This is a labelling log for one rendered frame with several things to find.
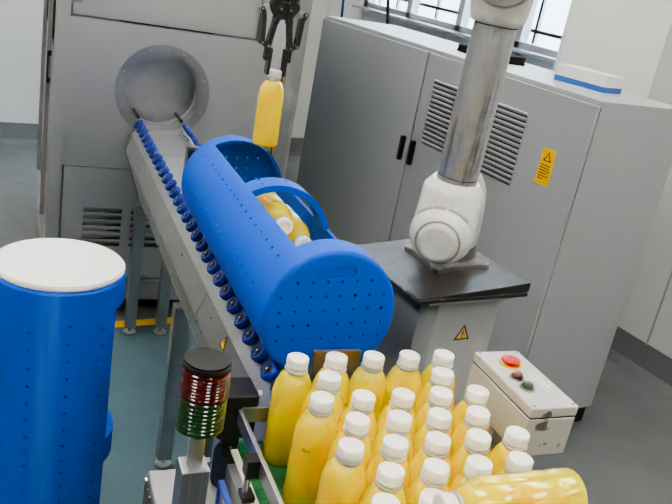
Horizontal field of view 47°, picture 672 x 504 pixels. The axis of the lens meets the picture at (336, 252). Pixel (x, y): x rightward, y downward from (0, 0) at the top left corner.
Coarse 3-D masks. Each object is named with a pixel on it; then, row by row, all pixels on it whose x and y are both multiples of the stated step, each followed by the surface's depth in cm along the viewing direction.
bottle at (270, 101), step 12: (264, 84) 210; (276, 84) 209; (264, 96) 209; (276, 96) 209; (264, 108) 210; (276, 108) 211; (264, 120) 211; (276, 120) 212; (264, 132) 212; (276, 132) 214; (264, 144) 213; (276, 144) 216
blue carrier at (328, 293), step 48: (240, 144) 225; (192, 192) 210; (240, 192) 185; (288, 192) 186; (240, 240) 170; (288, 240) 157; (336, 240) 155; (240, 288) 164; (288, 288) 149; (336, 288) 153; (384, 288) 157; (288, 336) 153; (336, 336) 157; (384, 336) 162
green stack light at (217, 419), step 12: (180, 396) 98; (180, 408) 98; (192, 408) 97; (204, 408) 97; (216, 408) 98; (180, 420) 98; (192, 420) 97; (204, 420) 98; (216, 420) 98; (180, 432) 99; (192, 432) 98; (204, 432) 98; (216, 432) 99
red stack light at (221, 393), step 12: (180, 372) 98; (228, 372) 98; (180, 384) 98; (192, 384) 96; (204, 384) 96; (216, 384) 96; (228, 384) 98; (192, 396) 96; (204, 396) 96; (216, 396) 97
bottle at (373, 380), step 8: (360, 368) 141; (368, 368) 140; (352, 376) 142; (360, 376) 140; (368, 376) 139; (376, 376) 140; (384, 376) 141; (352, 384) 141; (360, 384) 139; (368, 384) 139; (376, 384) 139; (384, 384) 141; (352, 392) 140; (376, 392) 139; (384, 392) 141; (376, 400) 140; (376, 408) 141; (376, 416) 142
